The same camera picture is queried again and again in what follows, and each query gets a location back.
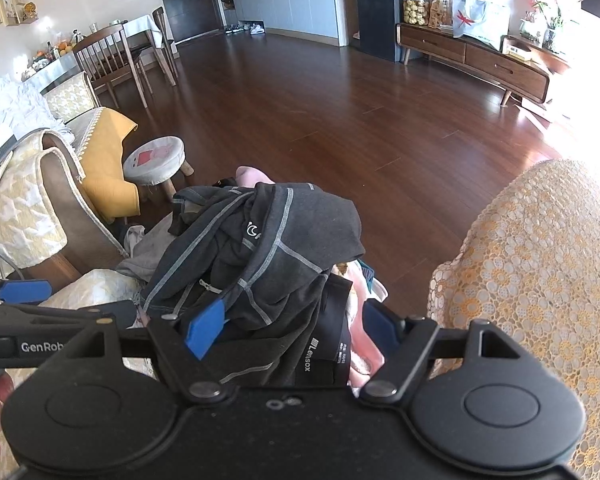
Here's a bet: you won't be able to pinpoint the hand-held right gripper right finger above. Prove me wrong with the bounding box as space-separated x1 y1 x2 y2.
358 301 551 403

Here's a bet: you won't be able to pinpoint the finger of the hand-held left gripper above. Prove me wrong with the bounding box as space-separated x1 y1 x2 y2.
0 276 53 306
0 300 140 333

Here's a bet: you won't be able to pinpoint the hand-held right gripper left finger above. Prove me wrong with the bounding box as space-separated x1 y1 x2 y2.
40 301 232 403

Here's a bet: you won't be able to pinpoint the dark grey thermal pants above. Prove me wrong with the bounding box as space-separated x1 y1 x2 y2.
140 182 367 389

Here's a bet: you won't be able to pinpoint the pink fleece cloth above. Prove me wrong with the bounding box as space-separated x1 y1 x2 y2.
344 260 388 389

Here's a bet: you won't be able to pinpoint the sofa with quilted cover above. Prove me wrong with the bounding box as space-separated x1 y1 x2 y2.
0 72 148 311

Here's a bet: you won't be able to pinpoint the mustard yellow blanket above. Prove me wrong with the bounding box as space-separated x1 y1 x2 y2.
77 107 143 223

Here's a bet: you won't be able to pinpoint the round white stool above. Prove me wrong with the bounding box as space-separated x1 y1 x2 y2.
122 136 196 201

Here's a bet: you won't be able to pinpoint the red card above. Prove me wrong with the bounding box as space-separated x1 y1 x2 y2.
132 147 171 167

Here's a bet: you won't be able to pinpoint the patterned cushion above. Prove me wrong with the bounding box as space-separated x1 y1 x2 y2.
42 71 101 121

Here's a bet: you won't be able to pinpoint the wooden dining chair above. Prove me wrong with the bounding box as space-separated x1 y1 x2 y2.
72 22 153 108
130 6 181 86

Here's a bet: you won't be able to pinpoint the walnut sideboard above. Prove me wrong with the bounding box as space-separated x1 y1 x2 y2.
396 22 573 108

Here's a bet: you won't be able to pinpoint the dining table with white cloth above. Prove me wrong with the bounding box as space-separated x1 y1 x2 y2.
22 12 163 91

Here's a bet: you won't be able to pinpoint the row of shoes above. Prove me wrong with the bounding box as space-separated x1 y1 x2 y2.
224 21 266 36

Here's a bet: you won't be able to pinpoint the yellow book box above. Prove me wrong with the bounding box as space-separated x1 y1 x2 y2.
502 35 537 62

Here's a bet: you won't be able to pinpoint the black refrigerator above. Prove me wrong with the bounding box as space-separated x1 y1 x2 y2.
352 0 426 63

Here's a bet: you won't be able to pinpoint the snack bag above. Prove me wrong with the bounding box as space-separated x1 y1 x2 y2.
428 0 453 30

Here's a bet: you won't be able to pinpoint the jar with purple lid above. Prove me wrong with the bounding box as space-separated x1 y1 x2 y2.
400 0 428 27

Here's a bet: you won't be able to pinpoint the white dragonfly print bag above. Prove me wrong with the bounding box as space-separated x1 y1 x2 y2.
452 0 511 51

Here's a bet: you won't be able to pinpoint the dark entrance door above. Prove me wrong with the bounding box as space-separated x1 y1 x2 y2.
152 0 221 46

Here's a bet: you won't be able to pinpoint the potted orchid plant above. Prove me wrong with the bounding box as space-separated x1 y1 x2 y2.
517 0 568 55

